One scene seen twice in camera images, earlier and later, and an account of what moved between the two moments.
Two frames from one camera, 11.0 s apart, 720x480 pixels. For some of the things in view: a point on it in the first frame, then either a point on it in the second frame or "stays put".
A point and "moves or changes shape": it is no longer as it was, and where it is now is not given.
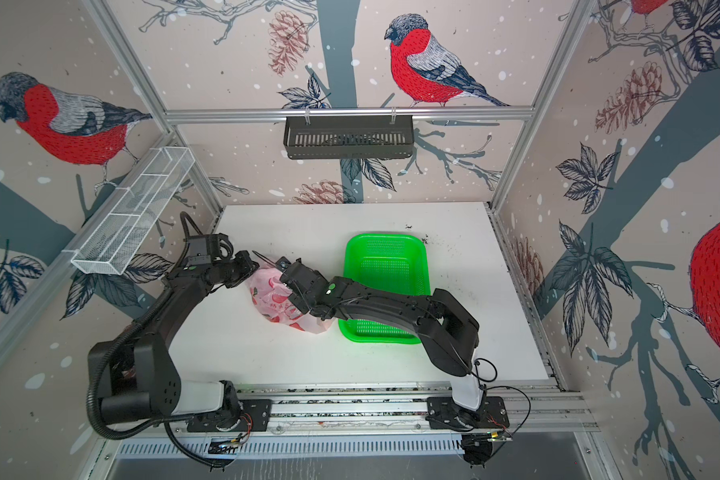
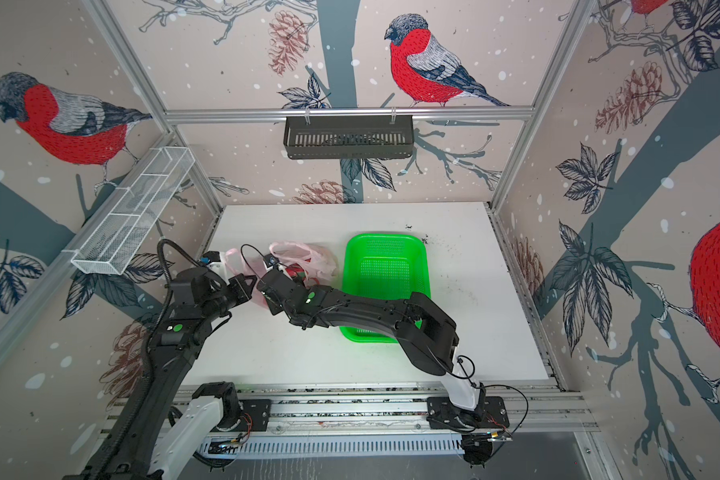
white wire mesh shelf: [125, 224] stays put
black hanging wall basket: [348, 137] stays put
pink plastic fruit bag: [271, 299] moves or changes shape
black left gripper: [248, 266] to [244, 291]
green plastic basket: [393, 262] stays put
